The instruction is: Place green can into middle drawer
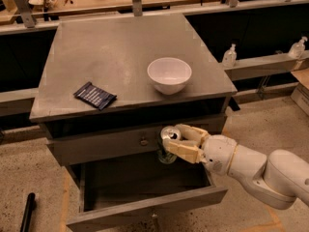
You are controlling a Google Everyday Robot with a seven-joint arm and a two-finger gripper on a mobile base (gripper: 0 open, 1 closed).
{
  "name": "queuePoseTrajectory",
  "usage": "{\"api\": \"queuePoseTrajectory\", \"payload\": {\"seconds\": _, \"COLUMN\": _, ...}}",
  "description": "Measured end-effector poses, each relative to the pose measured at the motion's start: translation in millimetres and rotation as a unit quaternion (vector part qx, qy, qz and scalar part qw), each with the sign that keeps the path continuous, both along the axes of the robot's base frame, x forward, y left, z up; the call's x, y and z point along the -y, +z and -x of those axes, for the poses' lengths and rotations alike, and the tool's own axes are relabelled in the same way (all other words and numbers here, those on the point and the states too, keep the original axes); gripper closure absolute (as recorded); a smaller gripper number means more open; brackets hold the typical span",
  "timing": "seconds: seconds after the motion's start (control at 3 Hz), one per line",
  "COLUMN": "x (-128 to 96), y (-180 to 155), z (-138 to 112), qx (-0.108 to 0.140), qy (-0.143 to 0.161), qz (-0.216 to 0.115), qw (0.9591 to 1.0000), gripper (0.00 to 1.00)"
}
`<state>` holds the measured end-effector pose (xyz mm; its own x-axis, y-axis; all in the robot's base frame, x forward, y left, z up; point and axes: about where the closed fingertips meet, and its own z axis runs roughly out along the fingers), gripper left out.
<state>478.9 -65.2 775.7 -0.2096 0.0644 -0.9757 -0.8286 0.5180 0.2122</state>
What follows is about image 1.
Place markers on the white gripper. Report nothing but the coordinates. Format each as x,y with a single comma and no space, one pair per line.
219,153

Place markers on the crushed green can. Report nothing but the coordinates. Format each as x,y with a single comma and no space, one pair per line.
163,155

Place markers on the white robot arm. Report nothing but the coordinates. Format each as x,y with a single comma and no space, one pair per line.
278,179

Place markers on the grey top drawer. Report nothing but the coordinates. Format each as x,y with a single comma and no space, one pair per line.
90,139

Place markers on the grey open middle drawer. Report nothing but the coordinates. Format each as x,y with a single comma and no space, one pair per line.
124,185

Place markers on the grey drawer cabinet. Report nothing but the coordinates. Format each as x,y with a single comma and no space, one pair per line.
108,88

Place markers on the white bowl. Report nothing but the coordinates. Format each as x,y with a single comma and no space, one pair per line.
169,75

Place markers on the clear sanitizer bottle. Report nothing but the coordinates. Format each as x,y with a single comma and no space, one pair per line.
230,56
298,48

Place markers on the dark blue snack packet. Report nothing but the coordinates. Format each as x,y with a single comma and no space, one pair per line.
94,96

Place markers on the black cylindrical bar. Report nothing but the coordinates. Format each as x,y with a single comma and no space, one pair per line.
29,208

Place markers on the grey metal railing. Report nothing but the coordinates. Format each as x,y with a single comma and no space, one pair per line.
257,66

